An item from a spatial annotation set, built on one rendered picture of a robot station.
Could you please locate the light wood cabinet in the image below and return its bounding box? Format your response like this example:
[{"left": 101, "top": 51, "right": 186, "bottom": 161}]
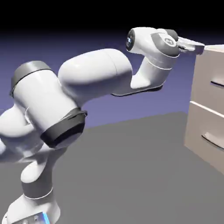
[{"left": 183, "top": 44, "right": 224, "bottom": 175}]

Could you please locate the curved dark metal handle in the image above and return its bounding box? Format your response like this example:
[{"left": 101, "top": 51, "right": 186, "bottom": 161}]
[
  {"left": 210, "top": 80, "right": 224, "bottom": 88},
  {"left": 201, "top": 132, "right": 224, "bottom": 151}
]

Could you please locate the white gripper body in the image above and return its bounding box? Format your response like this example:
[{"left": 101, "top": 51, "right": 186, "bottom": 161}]
[{"left": 182, "top": 37, "right": 206, "bottom": 56}]

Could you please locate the wide light wood drawer front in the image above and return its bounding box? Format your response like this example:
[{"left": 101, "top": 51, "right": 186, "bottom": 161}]
[{"left": 189, "top": 49, "right": 224, "bottom": 115}]

